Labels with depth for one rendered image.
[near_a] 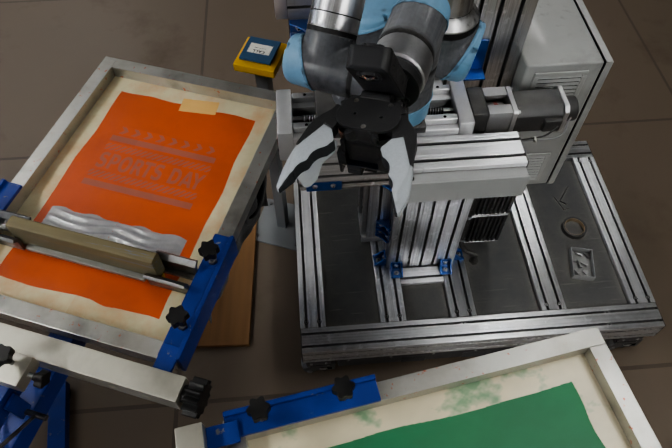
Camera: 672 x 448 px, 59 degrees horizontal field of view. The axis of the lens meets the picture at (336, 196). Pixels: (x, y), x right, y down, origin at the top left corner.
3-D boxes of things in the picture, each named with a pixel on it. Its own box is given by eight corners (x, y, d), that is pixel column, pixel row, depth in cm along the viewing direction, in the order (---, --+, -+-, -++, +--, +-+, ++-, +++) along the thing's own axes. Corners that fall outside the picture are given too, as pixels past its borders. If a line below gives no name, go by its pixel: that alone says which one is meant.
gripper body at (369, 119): (398, 187, 68) (424, 114, 75) (394, 135, 61) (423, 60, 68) (336, 175, 70) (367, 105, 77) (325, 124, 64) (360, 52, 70)
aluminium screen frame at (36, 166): (109, 65, 176) (105, 55, 173) (297, 104, 167) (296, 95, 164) (-63, 299, 132) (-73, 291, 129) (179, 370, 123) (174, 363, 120)
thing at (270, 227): (268, 199, 264) (239, 23, 186) (315, 210, 261) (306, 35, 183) (250, 239, 252) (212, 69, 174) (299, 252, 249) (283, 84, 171)
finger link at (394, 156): (427, 235, 61) (404, 170, 67) (426, 201, 57) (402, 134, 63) (397, 242, 61) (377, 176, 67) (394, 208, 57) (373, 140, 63)
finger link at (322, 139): (288, 218, 65) (351, 171, 68) (276, 184, 61) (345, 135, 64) (271, 202, 67) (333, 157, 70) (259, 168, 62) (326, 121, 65)
